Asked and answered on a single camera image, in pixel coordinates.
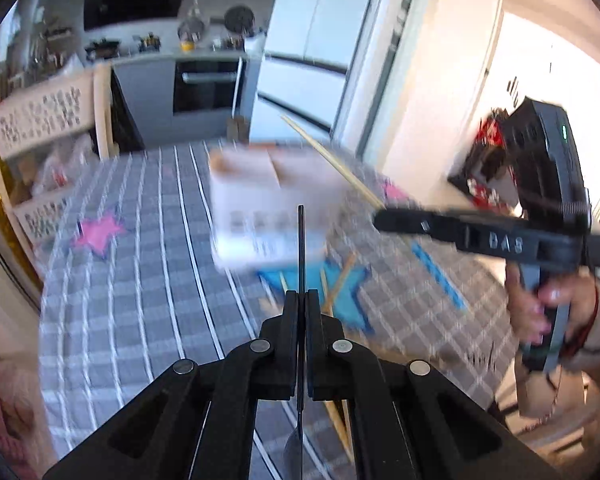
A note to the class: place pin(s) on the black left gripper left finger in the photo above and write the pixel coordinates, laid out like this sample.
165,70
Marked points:
194,421

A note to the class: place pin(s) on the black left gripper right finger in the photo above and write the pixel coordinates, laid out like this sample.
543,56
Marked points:
408,420

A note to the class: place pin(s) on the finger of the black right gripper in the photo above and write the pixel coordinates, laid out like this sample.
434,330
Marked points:
441,225

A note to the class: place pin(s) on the light wooden chopstick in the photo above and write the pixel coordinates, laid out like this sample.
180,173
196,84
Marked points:
337,164

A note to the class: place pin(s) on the right hand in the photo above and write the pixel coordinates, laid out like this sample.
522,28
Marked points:
526,309

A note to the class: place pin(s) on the red bag in hallway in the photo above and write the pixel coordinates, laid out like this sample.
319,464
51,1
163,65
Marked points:
485,177

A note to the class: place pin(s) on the wooden chopstick on star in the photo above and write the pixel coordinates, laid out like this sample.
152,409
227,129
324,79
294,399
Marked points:
333,292

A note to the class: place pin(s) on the grey checked tablecloth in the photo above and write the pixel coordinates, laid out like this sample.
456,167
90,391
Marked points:
132,287

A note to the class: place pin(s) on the white plastic utensil caddy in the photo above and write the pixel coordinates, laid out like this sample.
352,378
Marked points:
254,198

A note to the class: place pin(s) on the white refrigerator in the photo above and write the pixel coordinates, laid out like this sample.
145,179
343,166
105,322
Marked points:
307,56

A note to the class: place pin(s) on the black built-in oven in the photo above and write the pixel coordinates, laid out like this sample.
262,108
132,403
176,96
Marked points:
211,84

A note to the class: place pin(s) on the white perforated storage rack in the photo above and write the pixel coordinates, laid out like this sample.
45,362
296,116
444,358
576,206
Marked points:
37,117

